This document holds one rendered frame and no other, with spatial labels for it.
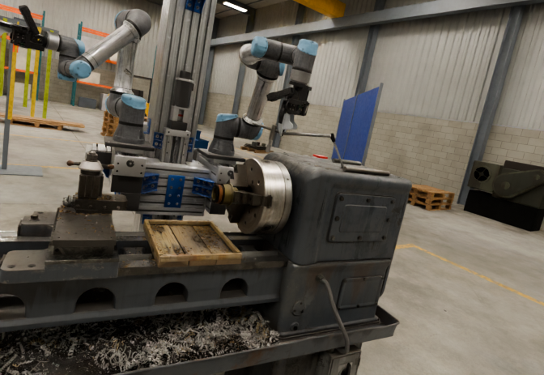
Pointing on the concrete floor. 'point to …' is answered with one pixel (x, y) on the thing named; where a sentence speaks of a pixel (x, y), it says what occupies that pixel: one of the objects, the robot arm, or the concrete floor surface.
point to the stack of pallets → (109, 124)
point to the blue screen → (357, 125)
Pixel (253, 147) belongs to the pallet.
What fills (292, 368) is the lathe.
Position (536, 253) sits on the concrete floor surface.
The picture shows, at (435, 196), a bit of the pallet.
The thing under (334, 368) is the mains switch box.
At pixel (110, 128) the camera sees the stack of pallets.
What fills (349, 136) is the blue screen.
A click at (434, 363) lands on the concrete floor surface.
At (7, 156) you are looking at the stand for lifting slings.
